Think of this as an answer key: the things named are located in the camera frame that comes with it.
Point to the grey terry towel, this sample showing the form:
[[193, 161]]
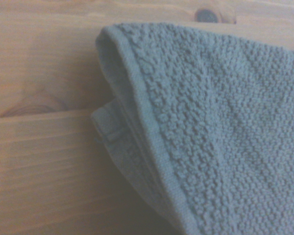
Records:
[[223, 127]]

